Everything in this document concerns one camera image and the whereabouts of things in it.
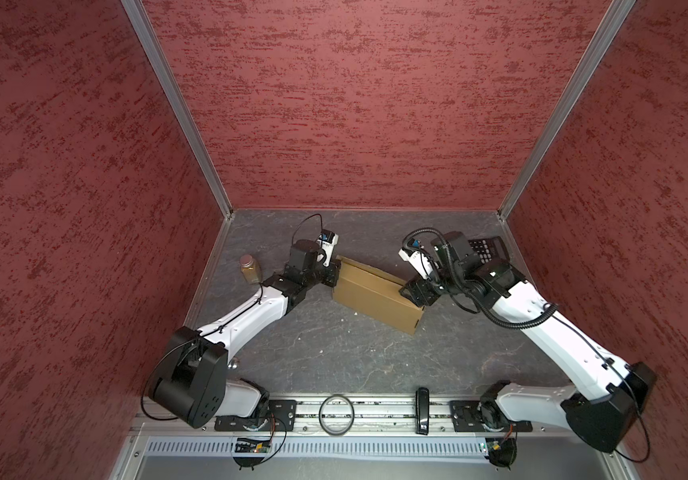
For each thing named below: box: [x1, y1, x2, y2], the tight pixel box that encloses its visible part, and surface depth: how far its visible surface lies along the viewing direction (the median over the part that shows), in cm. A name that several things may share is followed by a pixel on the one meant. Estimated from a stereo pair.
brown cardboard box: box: [332, 255, 425, 335], surface depth 83 cm
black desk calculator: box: [468, 236, 510, 265], surface depth 109 cm
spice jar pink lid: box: [240, 254, 254, 268], surface depth 94 cm
